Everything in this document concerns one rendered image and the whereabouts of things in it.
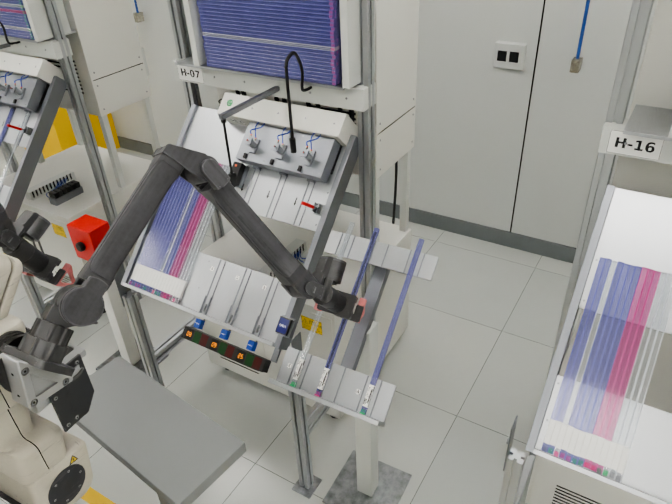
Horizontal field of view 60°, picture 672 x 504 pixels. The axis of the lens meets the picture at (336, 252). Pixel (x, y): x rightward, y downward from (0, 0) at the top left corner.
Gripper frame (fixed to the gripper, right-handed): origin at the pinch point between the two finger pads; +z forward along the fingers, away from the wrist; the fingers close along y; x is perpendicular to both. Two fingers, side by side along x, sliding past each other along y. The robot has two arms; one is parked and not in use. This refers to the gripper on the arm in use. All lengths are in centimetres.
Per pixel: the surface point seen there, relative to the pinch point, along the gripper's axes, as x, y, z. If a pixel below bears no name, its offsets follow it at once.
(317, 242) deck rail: -17.7, 18.8, 5.6
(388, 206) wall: -89, 70, 187
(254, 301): 5.5, 34.5, 8.5
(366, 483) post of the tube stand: 52, -4, 62
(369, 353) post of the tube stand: 9.5, -6.1, 12.9
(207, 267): -1, 57, 9
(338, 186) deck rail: -36.7, 18.0, 4.9
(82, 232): 0, 123, 15
